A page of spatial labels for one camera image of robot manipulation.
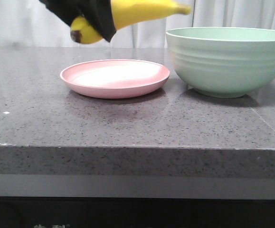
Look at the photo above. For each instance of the black cabinet under counter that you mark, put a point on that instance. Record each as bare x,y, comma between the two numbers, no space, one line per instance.
16,212

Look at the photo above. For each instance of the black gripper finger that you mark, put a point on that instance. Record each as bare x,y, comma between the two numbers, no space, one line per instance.
97,12

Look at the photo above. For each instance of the yellow banana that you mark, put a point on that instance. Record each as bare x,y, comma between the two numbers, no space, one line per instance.
125,13

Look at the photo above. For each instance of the white curtain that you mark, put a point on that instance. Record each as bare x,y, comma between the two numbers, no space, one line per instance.
28,23

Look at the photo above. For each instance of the green bowl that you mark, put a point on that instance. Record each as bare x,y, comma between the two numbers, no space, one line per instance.
224,62

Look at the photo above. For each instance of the pink plate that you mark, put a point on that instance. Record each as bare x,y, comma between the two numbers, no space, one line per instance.
115,78

